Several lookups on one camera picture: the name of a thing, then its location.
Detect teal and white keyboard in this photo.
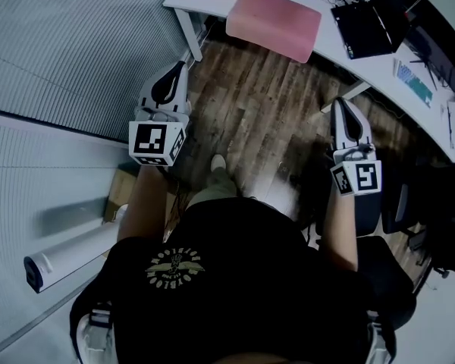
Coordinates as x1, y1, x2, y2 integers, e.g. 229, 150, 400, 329
393, 58, 435, 109

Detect white cylindrical appliance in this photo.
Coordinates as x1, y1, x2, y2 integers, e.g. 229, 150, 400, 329
23, 203, 130, 294

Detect white shoe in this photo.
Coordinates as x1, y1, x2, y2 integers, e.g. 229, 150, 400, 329
209, 154, 228, 173

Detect white desk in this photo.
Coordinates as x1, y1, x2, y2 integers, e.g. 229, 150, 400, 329
162, 0, 455, 165

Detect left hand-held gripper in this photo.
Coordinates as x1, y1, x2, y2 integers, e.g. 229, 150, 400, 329
128, 61, 193, 168

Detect person's right forearm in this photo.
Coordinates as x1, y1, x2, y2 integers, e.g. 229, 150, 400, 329
321, 190, 360, 273

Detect black monitor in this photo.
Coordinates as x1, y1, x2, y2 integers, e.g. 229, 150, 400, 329
403, 11, 455, 96

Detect brown cardboard box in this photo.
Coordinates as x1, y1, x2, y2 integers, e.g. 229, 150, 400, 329
102, 166, 138, 224

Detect pink mouse pad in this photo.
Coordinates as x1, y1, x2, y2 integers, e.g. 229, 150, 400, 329
226, 0, 323, 64

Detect black laptop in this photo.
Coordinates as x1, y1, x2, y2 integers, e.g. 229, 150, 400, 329
330, 0, 413, 61

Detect black office chair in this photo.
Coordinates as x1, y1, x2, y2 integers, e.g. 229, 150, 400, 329
354, 156, 455, 291

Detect khaki trousers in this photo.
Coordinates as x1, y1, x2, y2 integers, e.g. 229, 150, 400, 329
184, 166, 240, 211

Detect black printed t-shirt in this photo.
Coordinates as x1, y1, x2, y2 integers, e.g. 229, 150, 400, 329
69, 196, 397, 364

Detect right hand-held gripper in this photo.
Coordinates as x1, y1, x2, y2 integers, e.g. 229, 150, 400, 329
329, 96, 383, 196

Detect person's left forearm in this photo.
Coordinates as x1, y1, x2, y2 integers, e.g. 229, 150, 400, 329
116, 164, 172, 243

